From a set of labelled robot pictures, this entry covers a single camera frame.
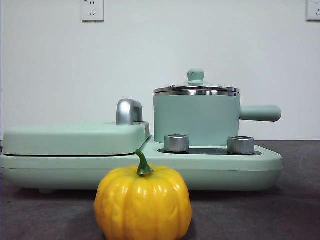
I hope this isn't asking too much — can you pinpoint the mint green breakfast machine base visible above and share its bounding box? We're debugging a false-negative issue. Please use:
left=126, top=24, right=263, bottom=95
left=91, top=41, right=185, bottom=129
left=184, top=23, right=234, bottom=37
left=0, top=134, right=284, bottom=195

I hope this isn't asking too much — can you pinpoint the black control panel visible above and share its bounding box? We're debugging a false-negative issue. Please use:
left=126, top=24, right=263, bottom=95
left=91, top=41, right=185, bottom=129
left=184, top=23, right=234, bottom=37
left=157, top=147, right=256, bottom=155

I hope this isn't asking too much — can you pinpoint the mint green hinged griddle cover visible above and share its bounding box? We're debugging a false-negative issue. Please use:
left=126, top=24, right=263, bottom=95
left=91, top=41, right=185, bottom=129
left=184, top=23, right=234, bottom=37
left=2, top=120, right=151, bottom=157

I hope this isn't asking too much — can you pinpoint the silver cover handle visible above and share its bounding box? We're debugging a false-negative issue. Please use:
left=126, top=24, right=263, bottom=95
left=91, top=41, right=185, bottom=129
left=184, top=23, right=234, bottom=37
left=115, top=98, right=144, bottom=125

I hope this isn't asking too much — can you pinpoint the silver control knob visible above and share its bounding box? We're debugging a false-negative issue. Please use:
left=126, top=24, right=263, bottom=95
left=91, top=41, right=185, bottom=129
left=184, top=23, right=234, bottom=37
left=163, top=134, right=190, bottom=153
left=226, top=136, right=256, bottom=155

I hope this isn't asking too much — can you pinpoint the glass lid with green knob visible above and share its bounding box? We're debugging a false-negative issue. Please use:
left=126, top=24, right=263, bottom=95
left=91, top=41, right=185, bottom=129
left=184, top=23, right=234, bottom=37
left=153, top=68, right=241, bottom=94

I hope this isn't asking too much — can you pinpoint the yellow toy pumpkin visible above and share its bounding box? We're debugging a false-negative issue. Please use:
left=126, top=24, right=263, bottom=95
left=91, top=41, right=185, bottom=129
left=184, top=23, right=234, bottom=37
left=93, top=149, right=194, bottom=240

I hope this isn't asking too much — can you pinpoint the white wall socket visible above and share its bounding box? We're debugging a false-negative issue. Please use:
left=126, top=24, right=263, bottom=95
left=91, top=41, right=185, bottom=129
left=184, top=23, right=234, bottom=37
left=306, top=0, right=320, bottom=22
left=81, top=0, right=105, bottom=23

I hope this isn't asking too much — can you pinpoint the mint green pot with handle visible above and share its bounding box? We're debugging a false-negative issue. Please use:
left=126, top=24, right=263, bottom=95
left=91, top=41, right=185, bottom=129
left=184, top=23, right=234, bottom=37
left=153, top=89, right=283, bottom=148

